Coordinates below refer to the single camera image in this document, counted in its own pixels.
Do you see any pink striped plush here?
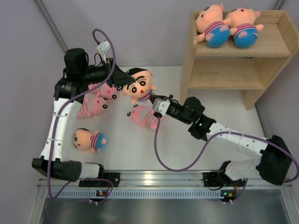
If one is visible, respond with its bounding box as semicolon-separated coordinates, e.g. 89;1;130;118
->
91;84;117;99
127;104;158;131
77;96;108;119

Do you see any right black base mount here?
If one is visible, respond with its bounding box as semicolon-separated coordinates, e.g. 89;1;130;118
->
202;172;245;187

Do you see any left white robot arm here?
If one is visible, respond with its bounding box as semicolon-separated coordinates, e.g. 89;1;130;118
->
32;48;133;186

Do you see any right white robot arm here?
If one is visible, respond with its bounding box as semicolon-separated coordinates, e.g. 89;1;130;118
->
149;95;298;186

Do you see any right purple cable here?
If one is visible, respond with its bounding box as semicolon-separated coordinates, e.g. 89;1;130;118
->
154;115;299;203

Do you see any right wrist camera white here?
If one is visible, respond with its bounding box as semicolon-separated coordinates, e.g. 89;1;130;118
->
152;98;171;118

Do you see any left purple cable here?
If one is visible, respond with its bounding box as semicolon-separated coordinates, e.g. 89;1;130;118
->
46;28;116;205

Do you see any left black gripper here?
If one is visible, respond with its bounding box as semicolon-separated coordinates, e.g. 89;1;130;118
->
80;58;135;88

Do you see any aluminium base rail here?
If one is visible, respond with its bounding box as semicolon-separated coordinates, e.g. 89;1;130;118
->
37;169;292;199

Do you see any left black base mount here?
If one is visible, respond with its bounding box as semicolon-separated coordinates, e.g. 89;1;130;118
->
79;172;121;188

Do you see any pink striped plush upper left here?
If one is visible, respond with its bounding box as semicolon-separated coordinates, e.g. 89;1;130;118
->
91;84;117;99

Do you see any pink striped plush centre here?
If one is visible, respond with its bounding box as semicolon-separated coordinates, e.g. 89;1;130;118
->
127;104;158;131

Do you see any purple cable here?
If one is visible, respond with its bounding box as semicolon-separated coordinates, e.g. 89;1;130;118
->
46;28;116;205
154;115;299;203

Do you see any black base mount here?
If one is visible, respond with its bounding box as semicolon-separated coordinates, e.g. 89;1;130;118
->
79;172;121;188
202;172;245;187

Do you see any boy doll back corner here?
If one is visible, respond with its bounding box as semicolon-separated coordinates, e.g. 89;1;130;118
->
122;68;157;104

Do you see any wooden two-tier shelf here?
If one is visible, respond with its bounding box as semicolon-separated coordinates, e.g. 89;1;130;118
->
180;10;299;110

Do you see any boy doll shelved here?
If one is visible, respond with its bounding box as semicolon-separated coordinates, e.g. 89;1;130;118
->
195;3;232;48
225;7;264;49

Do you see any boy doll near left base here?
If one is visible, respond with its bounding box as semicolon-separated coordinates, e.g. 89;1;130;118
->
72;128;107;154

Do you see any pink striped plush lower left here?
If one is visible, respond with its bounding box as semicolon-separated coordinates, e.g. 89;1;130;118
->
77;96;108;119

